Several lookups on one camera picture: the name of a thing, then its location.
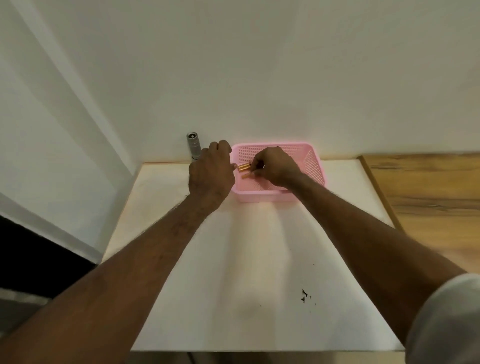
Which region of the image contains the person's right hand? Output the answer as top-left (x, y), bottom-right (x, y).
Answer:
top-left (250, 146), bottom-right (303, 188)

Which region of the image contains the person's left hand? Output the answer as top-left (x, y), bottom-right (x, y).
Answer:
top-left (188, 140), bottom-right (238, 215)

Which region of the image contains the person's right forearm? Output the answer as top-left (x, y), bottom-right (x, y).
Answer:
top-left (288, 173), bottom-right (469, 347)

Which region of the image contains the person's left forearm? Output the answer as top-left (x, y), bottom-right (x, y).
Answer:
top-left (0, 195), bottom-right (215, 364)

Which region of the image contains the silver flashlight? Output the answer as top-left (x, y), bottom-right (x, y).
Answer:
top-left (186, 131), bottom-right (203, 162)

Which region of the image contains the pink plastic basket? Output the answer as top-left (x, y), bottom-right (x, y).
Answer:
top-left (229, 142), bottom-right (330, 203)

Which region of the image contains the white shirt sleeve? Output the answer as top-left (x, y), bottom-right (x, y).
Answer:
top-left (405, 273), bottom-right (480, 364)

